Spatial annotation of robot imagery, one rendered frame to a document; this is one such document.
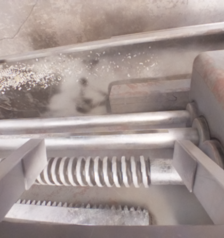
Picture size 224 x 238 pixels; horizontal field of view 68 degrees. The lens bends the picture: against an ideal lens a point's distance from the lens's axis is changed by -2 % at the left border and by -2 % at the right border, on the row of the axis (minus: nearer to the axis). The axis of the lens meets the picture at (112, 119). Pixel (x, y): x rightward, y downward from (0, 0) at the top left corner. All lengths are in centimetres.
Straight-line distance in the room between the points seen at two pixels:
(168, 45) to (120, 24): 43
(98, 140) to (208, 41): 35
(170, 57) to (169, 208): 35
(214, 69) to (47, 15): 81
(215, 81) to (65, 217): 27
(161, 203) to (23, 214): 22
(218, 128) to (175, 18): 70
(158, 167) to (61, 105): 44
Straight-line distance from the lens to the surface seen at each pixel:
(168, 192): 31
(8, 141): 36
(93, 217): 28
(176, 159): 17
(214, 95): 24
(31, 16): 98
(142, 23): 86
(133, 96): 44
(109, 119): 31
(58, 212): 30
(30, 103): 64
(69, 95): 56
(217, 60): 29
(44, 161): 17
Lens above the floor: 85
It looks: 51 degrees down
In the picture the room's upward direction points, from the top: 169 degrees counter-clockwise
